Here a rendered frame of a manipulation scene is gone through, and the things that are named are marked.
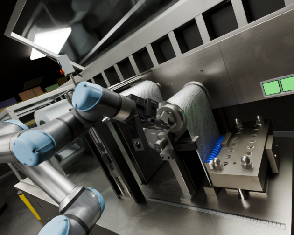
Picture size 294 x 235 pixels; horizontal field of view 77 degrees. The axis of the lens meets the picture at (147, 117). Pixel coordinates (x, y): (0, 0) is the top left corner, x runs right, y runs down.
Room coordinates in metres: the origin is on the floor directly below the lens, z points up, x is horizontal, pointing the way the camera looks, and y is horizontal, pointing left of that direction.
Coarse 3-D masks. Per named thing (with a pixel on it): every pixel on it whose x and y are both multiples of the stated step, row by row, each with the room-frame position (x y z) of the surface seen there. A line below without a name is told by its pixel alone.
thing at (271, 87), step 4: (264, 84) 0.72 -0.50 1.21; (268, 84) 0.71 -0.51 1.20; (272, 84) 0.70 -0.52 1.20; (276, 84) 0.69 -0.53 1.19; (264, 88) 0.72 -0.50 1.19; (268, 88) 0.71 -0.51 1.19; (272, 88) 0.71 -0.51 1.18; (276, 88) 0.70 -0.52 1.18; (268, 92) 0.72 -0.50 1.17; (272, 92) 0.71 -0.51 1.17; (276, 92) 0.70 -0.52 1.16
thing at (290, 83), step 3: (288, 78) 0.67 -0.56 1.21; (291, 78) 0.66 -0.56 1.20; (282, 81) 0.68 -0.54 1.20; (285, 81) 0.67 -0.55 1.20; (288, 81) 0.67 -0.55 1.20; (291, 81) 0.66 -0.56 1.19; (282, 84) 0.68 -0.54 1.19; (285, 84) 0.68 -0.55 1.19; (288, 84) 0.67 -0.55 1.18; (291, 84) 0.66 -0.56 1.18; (282, 87) 0.68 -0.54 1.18; (285, 87) 0.68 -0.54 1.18; (288, 87) 0.67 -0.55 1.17; (291, 87) 0.66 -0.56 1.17; (285, 90) 0.68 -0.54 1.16
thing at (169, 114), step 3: (165, 111) 0.68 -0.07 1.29; (168, 111) 0.67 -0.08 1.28; (168, 114) 0.66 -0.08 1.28; (171, 114) 0.66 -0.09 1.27; (168, 117) 0.66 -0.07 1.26; (171, 117) 0.66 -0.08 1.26; (174, 117) 0.65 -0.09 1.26; (168, 120) 0.67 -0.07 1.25; (171, 120) 0.66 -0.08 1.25; (174, 120) 0.65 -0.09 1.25; (168, 123) 0.68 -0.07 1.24; (171, 123) 0.66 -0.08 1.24; (174, 123) 0.65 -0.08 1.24; (171, 126) 0.67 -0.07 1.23; (174, 126) 0.66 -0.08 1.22; (168, 129) 0.68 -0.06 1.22; (171, 129) 0.67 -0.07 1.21
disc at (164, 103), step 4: (160, 104) 0.70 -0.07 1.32; (164, 104) 0.69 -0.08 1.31; (168, 104) 0.67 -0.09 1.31; (172, 104) 0.66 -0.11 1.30; (176, 104) 0.65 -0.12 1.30; (176, 108) 0.65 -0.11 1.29; (180, 108) 0.64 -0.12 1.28; (180, 112) 0.65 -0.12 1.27; (184, 116) 0.64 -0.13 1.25; (184, 120) 0.65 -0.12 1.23; (184, 124) 0.65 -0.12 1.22; (184, 128) 0.65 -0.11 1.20; (176, 132) 0.68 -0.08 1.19; (180, 132) 0.67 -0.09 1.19
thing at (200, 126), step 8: (208, 104) 0.81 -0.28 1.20; (200, 112) 0.74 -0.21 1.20; (208, 112) 0.79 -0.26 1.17; (200, 120) 0.72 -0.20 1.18; (208, 120) 0.77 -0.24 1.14; (192, 128) 0.67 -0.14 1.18; (200, 128) 0.71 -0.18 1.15; (208, 128) 0.75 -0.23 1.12; (216, 128) 0.80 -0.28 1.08; (192, 136) 0.65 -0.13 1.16; (200, 136) 0.69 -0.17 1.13; (208, 136) 0.73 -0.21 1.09; (216, 136) 0.78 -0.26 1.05; (200, 144) 0.67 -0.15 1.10; (208, 144) 0.72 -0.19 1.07; (200, 152) 0.66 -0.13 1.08; (208, 152) 0.70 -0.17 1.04; (200, 160) 0.65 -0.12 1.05
